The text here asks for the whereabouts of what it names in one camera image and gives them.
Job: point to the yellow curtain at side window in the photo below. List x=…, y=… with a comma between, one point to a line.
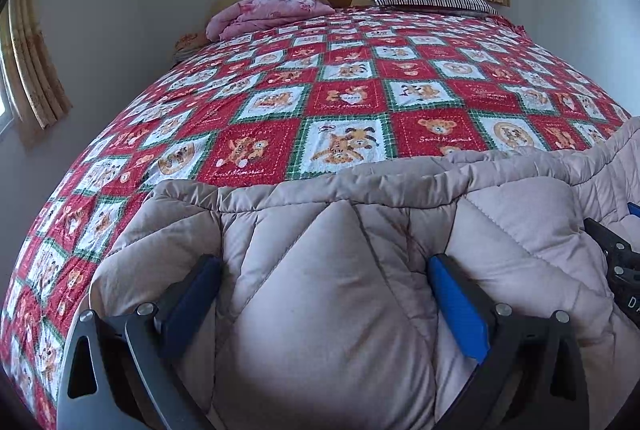
x=37, y=97

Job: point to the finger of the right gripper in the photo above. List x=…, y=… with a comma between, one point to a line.
x=623, y=268
x=633, y=209

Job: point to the beige quilted puffer jacket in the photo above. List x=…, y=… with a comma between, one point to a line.
x=324, y=318

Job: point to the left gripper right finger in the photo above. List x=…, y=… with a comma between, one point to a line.
x=529, y=372

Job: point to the pink folded blanket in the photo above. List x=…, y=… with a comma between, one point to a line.
x=248, y=16

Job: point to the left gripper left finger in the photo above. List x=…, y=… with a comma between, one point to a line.
x=118, y=371

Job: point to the left side window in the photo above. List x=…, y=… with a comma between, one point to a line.
x=7, y=107

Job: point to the red patchwork bear bedspread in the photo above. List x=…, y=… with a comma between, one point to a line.
x=317, y=96

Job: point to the orange cloth beside bed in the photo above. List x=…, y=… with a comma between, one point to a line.
x=188, y=45

